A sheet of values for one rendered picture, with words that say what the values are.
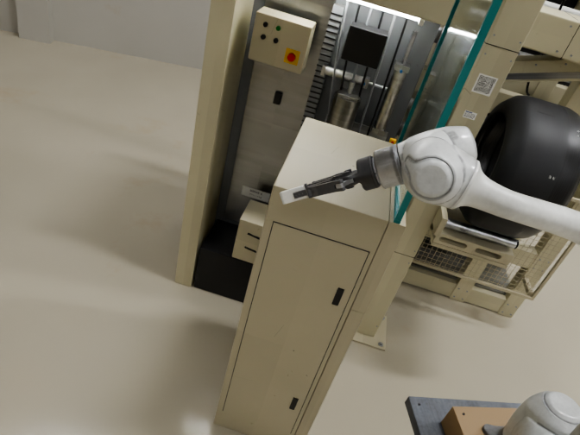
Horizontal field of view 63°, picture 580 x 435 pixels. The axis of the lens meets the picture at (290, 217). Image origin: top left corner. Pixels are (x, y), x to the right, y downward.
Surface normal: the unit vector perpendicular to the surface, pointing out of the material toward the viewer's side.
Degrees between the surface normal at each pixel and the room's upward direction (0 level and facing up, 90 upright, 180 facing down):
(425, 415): 0
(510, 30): 90
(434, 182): 76
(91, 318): 0
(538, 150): 53
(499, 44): 90
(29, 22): 90
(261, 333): 90
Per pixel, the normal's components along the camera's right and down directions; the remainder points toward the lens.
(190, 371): 0.23, -0.79
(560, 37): -0.20, 0.54
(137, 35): 0.08, 0.60
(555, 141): 0.04, -0.23
